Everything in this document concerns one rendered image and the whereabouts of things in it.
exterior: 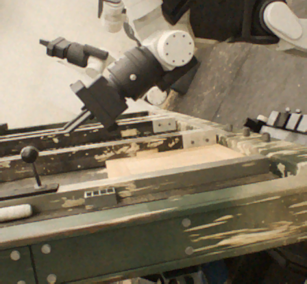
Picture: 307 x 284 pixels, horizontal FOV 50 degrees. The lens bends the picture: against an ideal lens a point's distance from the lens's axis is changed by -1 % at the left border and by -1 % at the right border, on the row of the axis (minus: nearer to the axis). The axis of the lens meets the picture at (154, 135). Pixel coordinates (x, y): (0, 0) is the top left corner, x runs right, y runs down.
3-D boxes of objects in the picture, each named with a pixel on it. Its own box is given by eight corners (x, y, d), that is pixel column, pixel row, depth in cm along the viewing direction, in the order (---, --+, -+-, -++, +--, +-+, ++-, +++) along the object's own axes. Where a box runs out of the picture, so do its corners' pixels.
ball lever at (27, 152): (49, 195, 77) (36, 152, 69) (33, 198, 76) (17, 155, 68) (50, 184, 80) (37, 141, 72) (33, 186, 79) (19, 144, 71)
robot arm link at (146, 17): (166, 71, 64) (131, 7, 59) (153, 66, 72) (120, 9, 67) (194, 53, 65) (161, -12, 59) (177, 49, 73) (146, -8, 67)
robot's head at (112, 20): (129, 18, 109) (102, 16, 108) (133, -5, 100) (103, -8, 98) (129, 34, 107) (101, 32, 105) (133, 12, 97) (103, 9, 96)
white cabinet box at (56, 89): (177, 120, 516) (53, 59, 470) (161, 152, 525) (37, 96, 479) (170, 113, 575) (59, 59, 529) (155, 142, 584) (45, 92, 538)
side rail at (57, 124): (149, 124, 268) (148, 111, 267) (8, 144, 250) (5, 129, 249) (148, 123, 276) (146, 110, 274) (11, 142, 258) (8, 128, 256)
